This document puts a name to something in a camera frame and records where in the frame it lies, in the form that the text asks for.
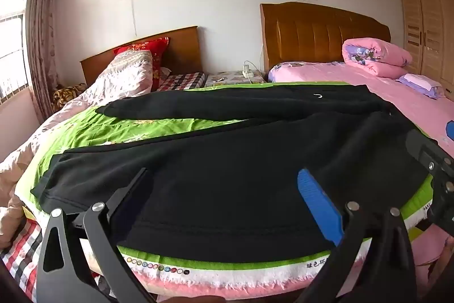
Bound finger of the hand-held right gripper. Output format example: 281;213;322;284
405;128;454;191
426;176;454;237

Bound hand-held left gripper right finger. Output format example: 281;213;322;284
297;168;416;303

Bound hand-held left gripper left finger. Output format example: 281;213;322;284
35;167;157;303

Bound black pants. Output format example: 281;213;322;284
30;83;439;263

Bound pink bed sheet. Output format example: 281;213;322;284
268;61;454;162

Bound purple pillow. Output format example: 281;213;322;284
395;73;446;100

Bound green printed cloth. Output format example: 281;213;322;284
15;80;442;289

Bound folded pink quilt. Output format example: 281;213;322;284
341;37;413;78

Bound pink floral quilt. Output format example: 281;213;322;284
0;50;154;250

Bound brown yellow blanket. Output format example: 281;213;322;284
53;83;88;112

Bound light wooden wardrobe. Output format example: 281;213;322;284
396;0;454;95

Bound pink fringed blanket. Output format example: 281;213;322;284
138;264;359;298

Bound red pillow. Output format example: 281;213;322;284
113;37;171;91

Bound floral covered nightstand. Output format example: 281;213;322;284
205;70;269;88

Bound plain wooden headboard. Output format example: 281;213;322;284
80;25;205;87

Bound ribbed wooden headboard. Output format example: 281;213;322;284
260;1;392;75

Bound pink curtain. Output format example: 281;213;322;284
26;0;60;123

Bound barred window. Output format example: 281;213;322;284
0;0;31;105

